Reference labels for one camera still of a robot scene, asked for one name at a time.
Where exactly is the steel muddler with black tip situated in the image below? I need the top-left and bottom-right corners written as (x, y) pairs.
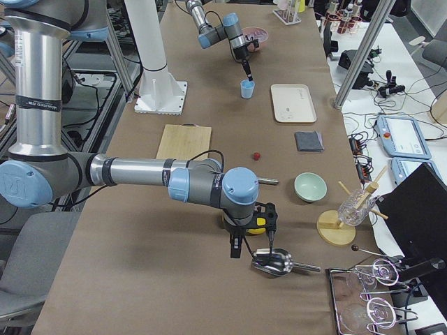
top-left (258, 177), bottom-right (279, 186)

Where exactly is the aluminium frame post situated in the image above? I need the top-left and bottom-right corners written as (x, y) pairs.
top-left (334, 0), bottom-right (395, 110)

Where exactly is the grey folded cloth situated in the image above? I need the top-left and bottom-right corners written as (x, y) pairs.
top-left (294, 131), bottom-right (324, 152)

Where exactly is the light blue plastic cup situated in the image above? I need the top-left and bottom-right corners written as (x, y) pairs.
top-left (240, 79), bottom-right (256, 99)

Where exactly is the grey chair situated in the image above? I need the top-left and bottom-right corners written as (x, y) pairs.
top-left (1, 211), bottom-right (80, 327)

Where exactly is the wooden cup stand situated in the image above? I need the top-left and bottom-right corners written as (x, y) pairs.
top-left (316, 166), bottom-right (388, 246)

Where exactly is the wooden cutting board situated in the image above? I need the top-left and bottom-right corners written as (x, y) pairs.
top-left (156, 124), bottom-right (212, 160)

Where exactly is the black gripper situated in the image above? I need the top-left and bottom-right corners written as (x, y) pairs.
top-left (224, 202), bottom-right (278, 258)
top-left (231, 37), bottom-right (259, 82)

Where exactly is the steel ice scoop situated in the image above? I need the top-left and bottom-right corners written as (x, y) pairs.
top-left (251, 248), bottom-right (321, 276)

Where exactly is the pink bowl of ice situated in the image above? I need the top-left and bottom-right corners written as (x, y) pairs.
top-left (242, 27), bottom-right (269, 53)

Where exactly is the yellow lemon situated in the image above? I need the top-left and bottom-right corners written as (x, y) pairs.
top-left (219, 214), bottom-right (268, 235)

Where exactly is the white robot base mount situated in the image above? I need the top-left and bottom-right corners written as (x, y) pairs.
top-left (124, 0), bottom-right (188, 115)

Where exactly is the black wire glass rack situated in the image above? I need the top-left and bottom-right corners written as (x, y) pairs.
top-left (327, 258), bottom-right (418, 334)

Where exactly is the mint green bowl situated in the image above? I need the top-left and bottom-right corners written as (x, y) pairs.
top-left (294, 172), bottom-right (328, 202)

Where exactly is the black monitor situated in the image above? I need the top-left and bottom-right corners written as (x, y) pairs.
top-left (376, 163), bottom-right (447, 280)

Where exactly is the cream rabbit tray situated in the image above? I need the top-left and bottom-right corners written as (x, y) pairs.
top-left (270, 84), bottom-right (317, 124)

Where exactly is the clear glass on stand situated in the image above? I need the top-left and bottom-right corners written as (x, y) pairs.
top-left (337, 189), bottom-right (377, 226)

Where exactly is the blue teach pendant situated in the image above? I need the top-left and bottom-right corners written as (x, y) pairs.
top-left (390, 157), bottom-right (441, 186)
top-left (375, 115), bottom-right (432, 160)

